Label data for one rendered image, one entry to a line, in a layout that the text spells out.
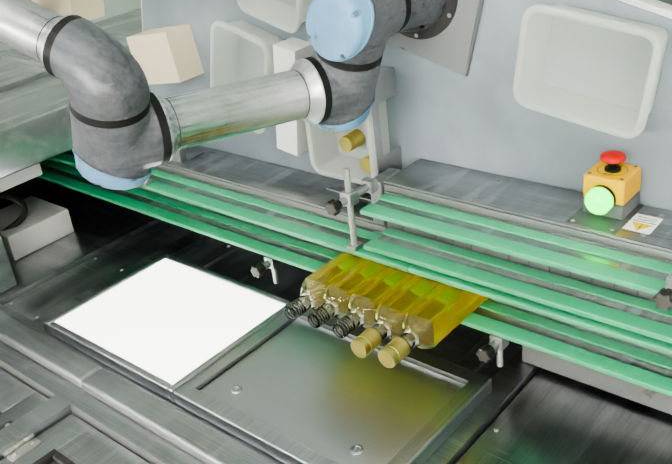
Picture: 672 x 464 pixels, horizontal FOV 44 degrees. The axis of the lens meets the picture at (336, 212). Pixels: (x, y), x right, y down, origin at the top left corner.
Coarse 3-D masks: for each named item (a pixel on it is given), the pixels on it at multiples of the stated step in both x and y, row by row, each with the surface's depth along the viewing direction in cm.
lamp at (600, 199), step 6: (594, 186) 134; (600, 186) 133; (606, 186) 133; (588, 192) 133; (594, 192) 132; (600, 192) 132; (606, 192) 132; (612, 192) 132; (588, 198) 133; (594, 198) 132; (600, 198) 131; (606, 198) 131; (612, 198) 132; (588, 204) 133; (594, 204) 132; (600, 204) 132; (606, 204) 131; (612, 204) 132; (594, 210) 133; (600, 210) 132; (606, 210) 132
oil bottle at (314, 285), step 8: (344, 256) 159; (352, 256) 159; (328, 264) 157; (336, 264) 157; (344, 264) 156; (352, 264) 156; (320, 272) 155; (328, 272) 154; (336, 272) 154; (344, 272) 154; (304, 280) 153; (312, 280) 153; (320, 280) 152; (328, 280) 152; (304, 288) 152; (312, 288) 151; (320, 288) 150; (312, 296) 151; (320, 296) 150; (320, 304) 151
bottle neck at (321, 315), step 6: (324, 306) 146; (330, 306) 147; (312, 312) 145; (318, 312) 145; (324, 312) 145; (330, 312) 146; (336, 312) 147; (312, 318) 146; (318, 318) 144; (324, 318) 145; (330, 318) 147; (312, 324) 146; (318, 324) 144
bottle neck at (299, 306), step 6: (306, 294) 151; (294, 300) 150; (300, 300) 150; (306, 300) 150; (312, 300) 151; (288, 306) 148; (294, 306) 148; (300, 306) 149; (306, 306) 150; (312, 306) 151; (288, 312) 150; (294, 312) 148; (300, 312) 149; (294, 318) 148
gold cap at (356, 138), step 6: (354, 132) 170; (360, 132) 170; (342, 138) 169; (348, 138) 168; (354, 138) 169; (360, 138) 170; (342, 144) 170; (348, 144) 168; (354, 144) 169; (360, 144) 171; (348, 150) 169
